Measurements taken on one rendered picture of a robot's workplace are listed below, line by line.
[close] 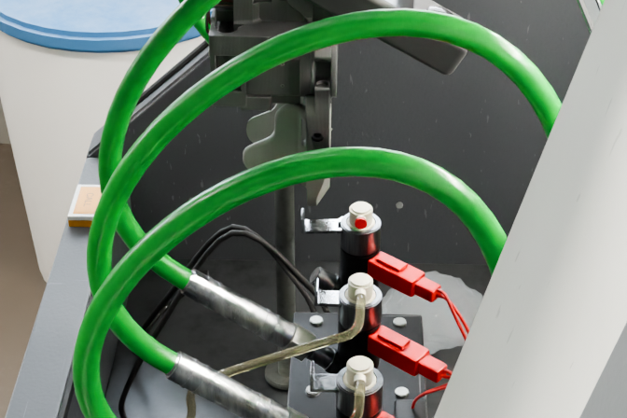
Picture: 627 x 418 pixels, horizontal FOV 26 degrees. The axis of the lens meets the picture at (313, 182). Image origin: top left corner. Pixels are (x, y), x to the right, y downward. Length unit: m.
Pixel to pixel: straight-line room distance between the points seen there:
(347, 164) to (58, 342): 0.51
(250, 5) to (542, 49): 0.43
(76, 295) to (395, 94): 0.34
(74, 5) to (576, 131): 1.91
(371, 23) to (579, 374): 0.31
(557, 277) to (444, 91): 0.81
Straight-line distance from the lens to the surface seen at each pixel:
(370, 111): 1.26
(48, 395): 1.05
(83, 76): 2.28
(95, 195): 1.23
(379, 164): 0.62
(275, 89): 0.88
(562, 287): 0.44
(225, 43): 0.86
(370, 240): 0.94
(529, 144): 1.28
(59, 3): 2.34
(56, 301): 1.13
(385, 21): 0.67
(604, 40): 0.45
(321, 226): 0.94
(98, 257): 0.77
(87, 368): 0.71
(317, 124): 0.87
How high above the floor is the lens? 1.65
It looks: 34 degrees down
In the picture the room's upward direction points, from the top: straight up
